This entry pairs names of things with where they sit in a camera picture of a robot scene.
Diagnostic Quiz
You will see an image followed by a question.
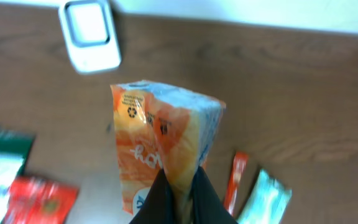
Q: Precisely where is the orange white small packet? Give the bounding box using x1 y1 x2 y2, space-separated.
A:
111 80 226 215

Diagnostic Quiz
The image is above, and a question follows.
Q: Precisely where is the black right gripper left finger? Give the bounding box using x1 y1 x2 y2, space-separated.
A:
130 169 175 224

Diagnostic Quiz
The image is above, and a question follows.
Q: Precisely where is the red stick packet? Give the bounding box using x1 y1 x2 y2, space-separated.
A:
223 152 249 215

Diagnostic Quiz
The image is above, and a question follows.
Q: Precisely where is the mint green snack packet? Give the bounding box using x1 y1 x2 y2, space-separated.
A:
237 169 292 224

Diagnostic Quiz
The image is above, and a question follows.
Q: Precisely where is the red snack bag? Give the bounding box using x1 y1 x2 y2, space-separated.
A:
2 177 79 224

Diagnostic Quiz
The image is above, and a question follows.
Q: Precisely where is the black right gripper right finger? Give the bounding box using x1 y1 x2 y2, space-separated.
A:
191 166 237 224

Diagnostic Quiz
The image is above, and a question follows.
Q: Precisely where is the white barcode scanner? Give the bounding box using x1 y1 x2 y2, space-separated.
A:
58 0 122 75

